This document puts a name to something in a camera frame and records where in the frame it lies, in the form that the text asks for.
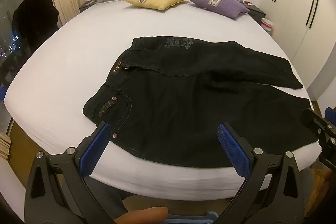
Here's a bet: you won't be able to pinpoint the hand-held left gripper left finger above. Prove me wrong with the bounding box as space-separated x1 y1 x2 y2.
24 122 129 224

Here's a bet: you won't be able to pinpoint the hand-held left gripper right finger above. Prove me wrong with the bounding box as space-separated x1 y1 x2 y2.
217 122 313 224

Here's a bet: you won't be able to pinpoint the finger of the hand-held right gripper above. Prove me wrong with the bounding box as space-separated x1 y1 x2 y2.
301 108 336 169
325 107 336 123

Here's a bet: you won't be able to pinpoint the black pants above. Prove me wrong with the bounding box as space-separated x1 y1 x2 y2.
83 35 319 168

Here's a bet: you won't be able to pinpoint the person's left hand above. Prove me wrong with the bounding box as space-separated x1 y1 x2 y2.
113 207 168 224

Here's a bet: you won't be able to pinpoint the white bed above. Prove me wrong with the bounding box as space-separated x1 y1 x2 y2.
4 0 319 201

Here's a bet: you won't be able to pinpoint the beige pleated cloth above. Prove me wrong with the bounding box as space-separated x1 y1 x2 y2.
0 132 12 161

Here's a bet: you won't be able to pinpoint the white wardrobe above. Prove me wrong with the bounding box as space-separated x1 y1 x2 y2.
262 0 336 102

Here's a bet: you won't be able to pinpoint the white striped bin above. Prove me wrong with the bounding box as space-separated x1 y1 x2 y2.
261 18 273 35

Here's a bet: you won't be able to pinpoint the dark nightstand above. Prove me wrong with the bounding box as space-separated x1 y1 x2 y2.
238 0 267 24

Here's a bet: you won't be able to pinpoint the black garment on chair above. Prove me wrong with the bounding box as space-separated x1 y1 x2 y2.
12 0 59 56

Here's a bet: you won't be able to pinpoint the purple patterned pillow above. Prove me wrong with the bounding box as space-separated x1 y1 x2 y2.
188 0 250 20

